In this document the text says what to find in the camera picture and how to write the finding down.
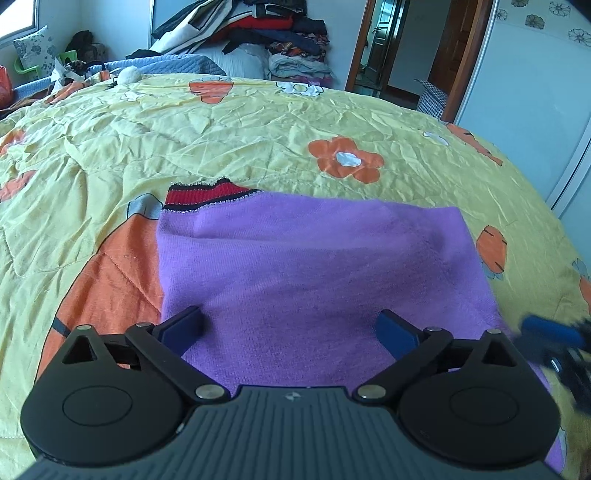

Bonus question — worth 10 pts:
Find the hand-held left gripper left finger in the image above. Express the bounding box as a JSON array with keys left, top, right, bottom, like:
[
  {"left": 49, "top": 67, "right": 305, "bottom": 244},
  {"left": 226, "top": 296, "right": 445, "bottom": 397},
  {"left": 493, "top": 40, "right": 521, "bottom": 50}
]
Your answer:
[{"left": 60, "top": 305, "right": 230, "bottom": 408}]

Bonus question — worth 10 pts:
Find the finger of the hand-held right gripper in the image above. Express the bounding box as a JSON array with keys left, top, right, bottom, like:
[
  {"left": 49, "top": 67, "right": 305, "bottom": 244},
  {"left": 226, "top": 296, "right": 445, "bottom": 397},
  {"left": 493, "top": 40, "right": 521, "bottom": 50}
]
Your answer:
[{"left": 521, "top": 315, "right": 586, "bottom": 346}]

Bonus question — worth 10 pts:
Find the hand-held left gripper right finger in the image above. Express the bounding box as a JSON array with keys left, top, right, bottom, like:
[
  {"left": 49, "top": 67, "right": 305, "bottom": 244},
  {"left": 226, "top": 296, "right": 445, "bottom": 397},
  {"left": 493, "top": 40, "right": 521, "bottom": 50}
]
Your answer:
[{"left": 352, "top": 309, "right": 526, "bottom": 408}]

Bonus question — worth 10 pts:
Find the purple sweater with red cuff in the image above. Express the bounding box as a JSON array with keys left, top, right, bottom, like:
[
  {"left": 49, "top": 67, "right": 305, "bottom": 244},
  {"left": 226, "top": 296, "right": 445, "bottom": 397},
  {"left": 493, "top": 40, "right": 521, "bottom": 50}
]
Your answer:
[{"left": 156, "top": 178, "right": 566, "bottom": 474}]

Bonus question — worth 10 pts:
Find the pile of folded clothes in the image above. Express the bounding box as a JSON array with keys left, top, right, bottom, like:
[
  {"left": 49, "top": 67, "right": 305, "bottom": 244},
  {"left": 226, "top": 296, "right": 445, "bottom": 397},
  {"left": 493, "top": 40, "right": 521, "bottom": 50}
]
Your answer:
[{"left": 150, "top": 0, "right": 338, "bottom": 86}]

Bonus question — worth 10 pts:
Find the yellow floral quilt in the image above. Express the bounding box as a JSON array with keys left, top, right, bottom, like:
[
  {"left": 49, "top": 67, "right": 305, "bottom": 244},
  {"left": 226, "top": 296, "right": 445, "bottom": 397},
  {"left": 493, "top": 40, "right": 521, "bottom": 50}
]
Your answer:
[{"left": 0, "top": 74, "right": 591, "bottom": 480}]

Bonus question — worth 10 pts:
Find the white wardrobe with flower stickers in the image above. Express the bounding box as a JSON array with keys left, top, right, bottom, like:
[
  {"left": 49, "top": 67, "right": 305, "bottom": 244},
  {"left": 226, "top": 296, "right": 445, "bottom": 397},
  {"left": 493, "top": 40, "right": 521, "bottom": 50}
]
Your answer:
[{"left": 455, "top": 0, "right": 591, "bottom": 220}]

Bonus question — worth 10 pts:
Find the houndstooth basket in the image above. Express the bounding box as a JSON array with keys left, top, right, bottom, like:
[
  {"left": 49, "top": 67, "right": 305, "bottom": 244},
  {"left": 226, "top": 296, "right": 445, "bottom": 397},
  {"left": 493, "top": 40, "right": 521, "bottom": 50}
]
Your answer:
[{"left": 413, "top": 78, "right": 448, "bottom": 118}]

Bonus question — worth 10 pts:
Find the grey-blue quilted blanket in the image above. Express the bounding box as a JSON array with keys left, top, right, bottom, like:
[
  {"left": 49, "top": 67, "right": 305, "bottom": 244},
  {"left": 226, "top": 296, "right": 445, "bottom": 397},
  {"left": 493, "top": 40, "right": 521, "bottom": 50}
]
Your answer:
[{"left": 104, "top": 54, "right": 227, "bottom": 77}]

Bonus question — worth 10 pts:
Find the patterned crumpled cloth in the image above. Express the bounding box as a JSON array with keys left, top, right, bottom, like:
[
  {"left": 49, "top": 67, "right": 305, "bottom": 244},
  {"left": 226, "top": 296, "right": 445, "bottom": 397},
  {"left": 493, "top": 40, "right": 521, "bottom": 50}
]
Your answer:
[{"left": 44, "top": 58, "right": 114, "bottom": 100}]

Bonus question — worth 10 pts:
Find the dark bag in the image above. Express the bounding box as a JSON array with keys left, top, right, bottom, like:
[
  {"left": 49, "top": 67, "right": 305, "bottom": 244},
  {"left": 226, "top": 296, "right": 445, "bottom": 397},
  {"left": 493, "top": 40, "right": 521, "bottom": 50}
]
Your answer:
[{"left": 65, "top": 30, "right": 107, "bottom": 70}]

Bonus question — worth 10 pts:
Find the red plastic bag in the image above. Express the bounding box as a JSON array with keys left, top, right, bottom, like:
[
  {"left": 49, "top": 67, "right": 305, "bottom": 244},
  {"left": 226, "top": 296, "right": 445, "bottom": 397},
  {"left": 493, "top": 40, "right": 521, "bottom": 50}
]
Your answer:
[{"left": 0, "top": 65, "right": 14, "bottom": 109}]

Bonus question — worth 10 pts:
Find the green plastic chair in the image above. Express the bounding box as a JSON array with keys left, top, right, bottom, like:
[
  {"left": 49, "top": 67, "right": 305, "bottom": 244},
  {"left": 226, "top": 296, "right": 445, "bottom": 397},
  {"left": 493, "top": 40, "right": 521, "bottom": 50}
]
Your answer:
[{"left": 14, "top": 48, "right": 79, "bottom": 77}]

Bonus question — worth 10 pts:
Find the floral pillow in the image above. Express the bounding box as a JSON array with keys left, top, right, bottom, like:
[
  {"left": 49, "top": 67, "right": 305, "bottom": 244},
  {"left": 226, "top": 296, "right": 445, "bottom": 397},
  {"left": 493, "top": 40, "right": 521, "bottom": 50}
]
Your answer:
[{"left": 13, "top": 25, "right": 58, "bottom": 70}]

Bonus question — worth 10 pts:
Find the window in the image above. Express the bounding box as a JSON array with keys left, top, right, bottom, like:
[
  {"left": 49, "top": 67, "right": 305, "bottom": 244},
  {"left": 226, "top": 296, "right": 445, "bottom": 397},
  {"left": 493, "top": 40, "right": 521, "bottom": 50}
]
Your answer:
[{"left": 0, "top": 0, "right": 40, "bottom": 44}]

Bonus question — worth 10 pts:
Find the wooden door frame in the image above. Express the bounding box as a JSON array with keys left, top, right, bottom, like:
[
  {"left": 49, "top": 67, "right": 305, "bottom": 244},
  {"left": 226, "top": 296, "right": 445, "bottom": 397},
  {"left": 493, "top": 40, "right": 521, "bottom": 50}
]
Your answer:
[{"left": 344, "top": 0, "right": 495, "bottom": 121}]

